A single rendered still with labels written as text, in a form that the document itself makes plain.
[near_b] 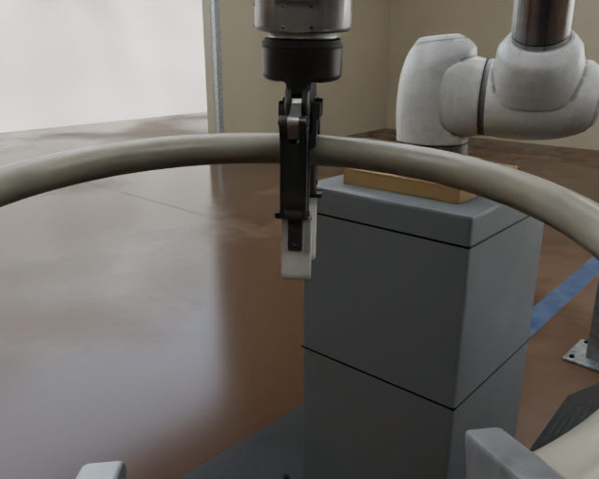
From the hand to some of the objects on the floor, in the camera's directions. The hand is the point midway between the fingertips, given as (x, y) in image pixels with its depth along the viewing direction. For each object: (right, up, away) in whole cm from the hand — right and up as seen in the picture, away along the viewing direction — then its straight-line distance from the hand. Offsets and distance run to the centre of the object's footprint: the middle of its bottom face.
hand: (299, 239), depth 62 cm
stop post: (+110, -44, +153) cm, 193 cm away
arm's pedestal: (+29, -63, +94) cm, 117 cm away
